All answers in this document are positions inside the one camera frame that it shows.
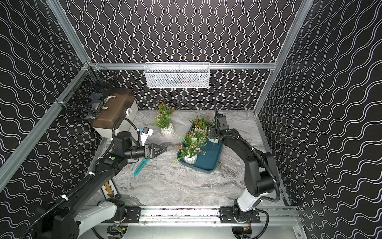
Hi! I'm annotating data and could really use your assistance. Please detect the white ribbed storage box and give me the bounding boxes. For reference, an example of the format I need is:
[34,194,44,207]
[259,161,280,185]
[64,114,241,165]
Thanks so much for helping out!
[92,101,139,138]

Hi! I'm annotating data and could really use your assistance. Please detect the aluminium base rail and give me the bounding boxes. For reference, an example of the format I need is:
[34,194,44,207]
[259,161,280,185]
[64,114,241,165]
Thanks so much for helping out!
[117,206,299,227]

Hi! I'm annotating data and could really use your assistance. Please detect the teal plastic tray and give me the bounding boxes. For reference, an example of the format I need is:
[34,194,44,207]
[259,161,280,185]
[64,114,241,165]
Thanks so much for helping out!
[176,127,223,174]

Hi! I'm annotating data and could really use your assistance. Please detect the potted pink gypsophila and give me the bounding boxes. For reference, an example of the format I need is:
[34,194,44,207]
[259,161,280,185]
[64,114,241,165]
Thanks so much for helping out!
[175,131,207,164]

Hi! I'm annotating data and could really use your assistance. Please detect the white mesh wall basket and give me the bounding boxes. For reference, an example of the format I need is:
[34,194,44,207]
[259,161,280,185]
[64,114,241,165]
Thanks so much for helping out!
[144,62,211,88]

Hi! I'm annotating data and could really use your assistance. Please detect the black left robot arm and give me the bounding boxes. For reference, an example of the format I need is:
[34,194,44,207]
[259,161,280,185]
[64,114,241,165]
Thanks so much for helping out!
[21,131,167,239]

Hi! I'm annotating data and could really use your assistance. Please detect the brown storage box lid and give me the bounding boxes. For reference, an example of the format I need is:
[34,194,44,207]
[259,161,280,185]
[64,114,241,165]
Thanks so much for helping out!
[92,88,138,129]

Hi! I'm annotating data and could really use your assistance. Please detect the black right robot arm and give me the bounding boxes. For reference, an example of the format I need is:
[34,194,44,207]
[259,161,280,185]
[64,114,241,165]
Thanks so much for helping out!
[208,111,281,222]

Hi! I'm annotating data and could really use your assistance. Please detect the potted orange gypsophila at back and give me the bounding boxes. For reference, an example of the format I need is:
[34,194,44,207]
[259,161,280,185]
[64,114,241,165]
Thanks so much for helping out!
[153,103,175,139]

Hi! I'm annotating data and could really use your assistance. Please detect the potted red gypsophila plant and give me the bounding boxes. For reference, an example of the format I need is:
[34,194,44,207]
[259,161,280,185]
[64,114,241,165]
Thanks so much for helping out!
[188,114,213,135]

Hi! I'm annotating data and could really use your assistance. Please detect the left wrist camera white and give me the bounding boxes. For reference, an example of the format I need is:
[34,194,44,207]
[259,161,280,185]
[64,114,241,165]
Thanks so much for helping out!
[140,126,154,146]

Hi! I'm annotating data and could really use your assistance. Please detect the black wire wall basket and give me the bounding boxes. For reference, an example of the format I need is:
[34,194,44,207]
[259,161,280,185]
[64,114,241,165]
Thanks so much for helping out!
[58,65,117,121]

